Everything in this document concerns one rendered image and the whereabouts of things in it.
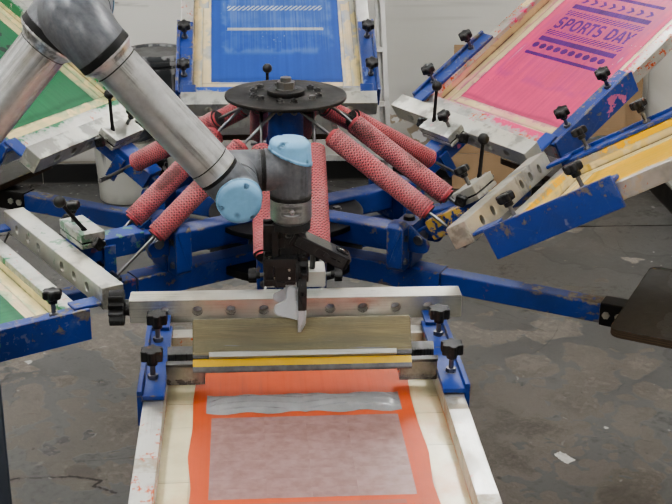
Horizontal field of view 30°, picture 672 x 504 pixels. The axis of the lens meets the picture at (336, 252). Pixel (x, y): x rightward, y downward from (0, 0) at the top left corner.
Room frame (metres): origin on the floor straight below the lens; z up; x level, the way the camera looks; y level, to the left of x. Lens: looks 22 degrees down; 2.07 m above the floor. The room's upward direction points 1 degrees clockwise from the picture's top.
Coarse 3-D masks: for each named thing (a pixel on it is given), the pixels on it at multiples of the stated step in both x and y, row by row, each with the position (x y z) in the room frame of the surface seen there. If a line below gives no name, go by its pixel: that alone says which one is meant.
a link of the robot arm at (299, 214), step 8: (272, 208) 2.11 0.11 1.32; (280, 208) 2.10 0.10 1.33; (288, 208) 2.10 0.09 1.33; (296, 208) 2.10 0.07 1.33; (304, 208) 2.11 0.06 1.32; (272, 216) 2.11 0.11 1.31; (280, 216) 2.10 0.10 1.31; (288, 216) 2.10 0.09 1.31; (296, 216) 2.10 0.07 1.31; (304, 216) 2.11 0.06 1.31; (280, 224) 2.11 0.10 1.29; (288, 224) 2.10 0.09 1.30; (296, 224) 2.10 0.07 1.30
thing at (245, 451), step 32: (224, 384) 2.14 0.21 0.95; (256, 384) 2.14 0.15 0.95; (288, 384) 2.14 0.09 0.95; (224, 416) 2.01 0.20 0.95; (256, 416) 2.01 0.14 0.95; (288, 416) 2.01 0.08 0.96; (192, 448) 1.90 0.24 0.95; (224, 448) 1.90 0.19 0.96; (256, 448) 1.90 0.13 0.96; (288, 448) 1.90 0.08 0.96; (192, 480) 1.79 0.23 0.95; (224, 480) 1.79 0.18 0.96; (256, 480) 1.80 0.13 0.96; (288, 480) 1.80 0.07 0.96
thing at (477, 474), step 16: (176, 336) 2.27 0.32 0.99; (192, 336) 2.27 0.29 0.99; (416, 336) 2.31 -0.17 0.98; (160, 400) 2.00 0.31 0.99; (448, 400) 2.02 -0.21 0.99; (464, 400) 2.02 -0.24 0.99; (144, 416) 1.94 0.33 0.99; (160, 416) 1.95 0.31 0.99; (448, 416) 1.98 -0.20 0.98; (464, 416) 1.96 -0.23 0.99; (144, 432) 1.89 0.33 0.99; (160, 432) 1.89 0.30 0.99; (464, 432) 1.90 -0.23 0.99; (144, 448) 1.84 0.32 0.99; (160, 448) 1.87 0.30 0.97; (464, 448) 1.85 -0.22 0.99; (480, 448) 1.85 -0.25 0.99; (144, 464) 1.78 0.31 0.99; (464, 464) 1.81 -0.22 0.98; (480, 464) 1.80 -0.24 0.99; (144, 480) 1.74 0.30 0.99; (464, 480) 1.80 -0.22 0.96; (480, 480) 1.75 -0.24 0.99; (144, 496) 1.69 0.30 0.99; (480, 496) 1.70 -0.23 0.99; (496, 496) 1.70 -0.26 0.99
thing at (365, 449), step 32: (320, 384) 2.14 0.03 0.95; (352, 384) 2.14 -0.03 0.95; (384, 384) 2.14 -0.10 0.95; (320, 416) 2.02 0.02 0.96; (352, 416) 2.02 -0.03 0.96; (384, 416) 2.02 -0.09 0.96; (320, 448) 1.90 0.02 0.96; (352, 448) 1.90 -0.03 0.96; (384, 448) 1.90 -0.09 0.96; (416, 448) 1.91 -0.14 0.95; (320, 480) 1.80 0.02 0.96; (352, 480) 1.80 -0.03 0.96; (384, 480) 1.80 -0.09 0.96; (416, 480) 1.80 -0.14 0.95
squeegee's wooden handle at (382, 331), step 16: (208, 320) 2.11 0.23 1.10; (224, 320) 2.12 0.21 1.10; (240, 320) 2.12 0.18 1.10; (256, 320) 2.12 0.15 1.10; (272, 320) 2.12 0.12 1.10; (288, 320) 2.12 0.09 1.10; (320, 320) 2.13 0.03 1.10; (336, 320) 2.13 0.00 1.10; (352, 320) 2.13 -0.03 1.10; (368, 320) 2.13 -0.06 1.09; (384, 320) 2.13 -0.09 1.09; (400, 320) 2.14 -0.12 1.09; (208, 336) 2.10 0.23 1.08; (224, 336) 2.10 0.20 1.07; (240, 336) 2.10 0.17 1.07; (256, 336) 2.10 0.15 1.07; (272, 336) 2.10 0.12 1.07; (288, 336) 2.11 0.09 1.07; (304, 336) 2.11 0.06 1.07; (320, 336) 2.11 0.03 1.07; (336, 336) 2.11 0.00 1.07; (352, 336) 2.11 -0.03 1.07; (368, 336) 2.11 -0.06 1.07; (384, 336) 2.12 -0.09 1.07; (400, 336) 2.12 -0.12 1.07; (208, 352) 2.08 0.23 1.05; (400, 352) 2.10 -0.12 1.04
